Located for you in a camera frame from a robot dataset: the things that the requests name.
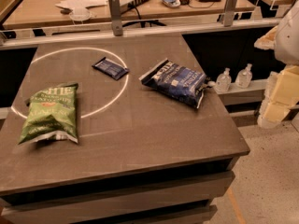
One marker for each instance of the metal bracket post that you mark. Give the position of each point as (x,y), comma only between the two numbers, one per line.
(229,12)
(115,13)

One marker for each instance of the left clear sanitizer bottle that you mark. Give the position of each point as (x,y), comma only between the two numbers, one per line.
(223,81)

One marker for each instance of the clear plastic lid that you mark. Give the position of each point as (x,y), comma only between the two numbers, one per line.
(80,14)

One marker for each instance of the right metal bracket post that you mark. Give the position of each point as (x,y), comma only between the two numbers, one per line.
(229,12)

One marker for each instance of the grey power strip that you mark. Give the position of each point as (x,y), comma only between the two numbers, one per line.
(126,5)

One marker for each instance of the left metal bracket post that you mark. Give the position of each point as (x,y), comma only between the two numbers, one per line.
(115,13)

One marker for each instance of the blue white packet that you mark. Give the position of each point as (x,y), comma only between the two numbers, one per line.
(171,3)

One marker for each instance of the clear sanitizer bottle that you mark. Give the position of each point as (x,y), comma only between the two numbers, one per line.
(244,77)
(223,81)

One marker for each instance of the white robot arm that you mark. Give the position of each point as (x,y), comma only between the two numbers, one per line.
(281,93)

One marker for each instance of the green chip bag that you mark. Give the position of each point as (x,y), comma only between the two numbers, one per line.
(52,115)

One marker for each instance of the blue chip bag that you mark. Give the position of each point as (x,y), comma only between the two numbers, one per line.
(176,81)

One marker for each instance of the dark blue snack bar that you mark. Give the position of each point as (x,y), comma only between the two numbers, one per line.
(110,68)

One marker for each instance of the right clear sanitizer bottle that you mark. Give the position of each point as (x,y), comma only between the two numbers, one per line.
(244,77)

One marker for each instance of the white paper sheets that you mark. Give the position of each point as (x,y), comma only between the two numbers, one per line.
(81,3)

